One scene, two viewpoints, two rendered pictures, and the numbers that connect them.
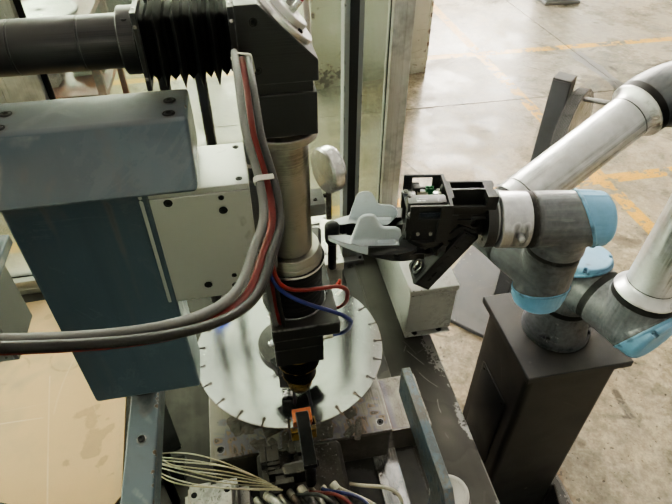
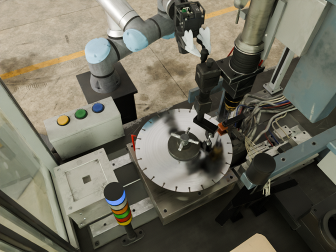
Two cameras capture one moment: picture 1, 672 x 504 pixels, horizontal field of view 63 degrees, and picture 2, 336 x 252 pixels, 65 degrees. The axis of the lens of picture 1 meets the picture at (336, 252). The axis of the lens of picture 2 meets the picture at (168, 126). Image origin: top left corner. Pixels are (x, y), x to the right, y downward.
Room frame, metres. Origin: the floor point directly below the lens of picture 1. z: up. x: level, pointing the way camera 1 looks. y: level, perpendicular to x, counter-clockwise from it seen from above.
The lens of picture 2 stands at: (0.81, 0.52, 1.72)
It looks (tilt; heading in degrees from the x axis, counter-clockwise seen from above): 54 degrees down; 253
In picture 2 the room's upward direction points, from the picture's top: 1 degrees clockwise
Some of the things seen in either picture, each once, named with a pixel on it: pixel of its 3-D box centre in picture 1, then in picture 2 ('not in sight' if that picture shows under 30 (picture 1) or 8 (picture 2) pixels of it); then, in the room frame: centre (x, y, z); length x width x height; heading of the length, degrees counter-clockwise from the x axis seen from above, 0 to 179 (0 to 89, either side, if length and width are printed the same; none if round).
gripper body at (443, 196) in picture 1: (445, 216); (185, 16); (0.56, -0.14, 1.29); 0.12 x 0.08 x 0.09; 92
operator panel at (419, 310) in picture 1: (413, 269); (86, 128); (0.95, -0.18, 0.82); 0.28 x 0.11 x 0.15; 11
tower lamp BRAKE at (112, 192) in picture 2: not in sight; (114, 193); (0.86, 0.27, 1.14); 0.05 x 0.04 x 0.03; 101
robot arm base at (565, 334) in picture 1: (560, 312); (104, 75); (0.84, -0.51, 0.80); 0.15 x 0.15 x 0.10
